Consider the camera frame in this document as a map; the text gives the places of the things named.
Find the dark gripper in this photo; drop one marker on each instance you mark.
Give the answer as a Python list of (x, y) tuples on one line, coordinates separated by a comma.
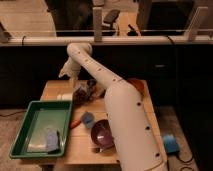
[(83, 92)]

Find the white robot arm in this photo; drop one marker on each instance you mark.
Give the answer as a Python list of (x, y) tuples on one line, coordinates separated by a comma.
[(136, 145)]

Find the orange carrot toy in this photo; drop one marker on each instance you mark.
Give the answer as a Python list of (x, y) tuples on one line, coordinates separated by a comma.
[(75, 123)]

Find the purple bowl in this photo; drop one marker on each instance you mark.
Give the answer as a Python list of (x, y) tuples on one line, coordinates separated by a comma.
[(101, 134)]

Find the wooden table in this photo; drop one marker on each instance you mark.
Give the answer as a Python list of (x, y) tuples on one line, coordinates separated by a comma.
[(80, 148)]

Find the green plastic tray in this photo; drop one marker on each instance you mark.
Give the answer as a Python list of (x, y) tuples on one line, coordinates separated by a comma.
[(40, 117)]

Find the black office chair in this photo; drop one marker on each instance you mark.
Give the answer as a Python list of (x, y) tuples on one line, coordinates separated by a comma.
[(110, 18)]

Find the blue tape roll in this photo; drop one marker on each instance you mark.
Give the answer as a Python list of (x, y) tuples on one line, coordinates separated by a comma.
[(170, 144)]

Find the white horizontal rail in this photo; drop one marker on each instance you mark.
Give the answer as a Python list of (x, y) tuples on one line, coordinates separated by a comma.
[(107, 40)]

